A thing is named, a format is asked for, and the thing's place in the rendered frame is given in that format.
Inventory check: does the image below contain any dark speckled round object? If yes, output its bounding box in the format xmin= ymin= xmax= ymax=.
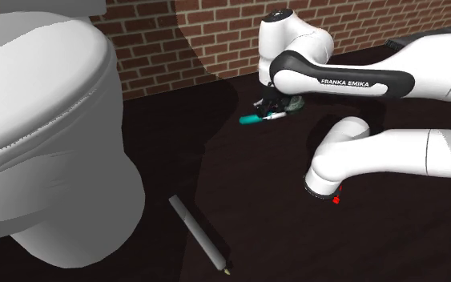
xmin=281 ymin=95 xmax=305 ymax=115

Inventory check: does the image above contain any teal and white marker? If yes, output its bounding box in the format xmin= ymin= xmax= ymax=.
xmin=239 ymin=111 xmax=288 ymax=126

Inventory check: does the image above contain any grey pen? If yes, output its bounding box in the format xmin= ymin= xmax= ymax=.
xmin=168 ymin=195 xmax=233 ymax=276

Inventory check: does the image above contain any white toilet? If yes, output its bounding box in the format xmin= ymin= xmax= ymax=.
xmin=0 ymin=0 xmax=147 ymax=270

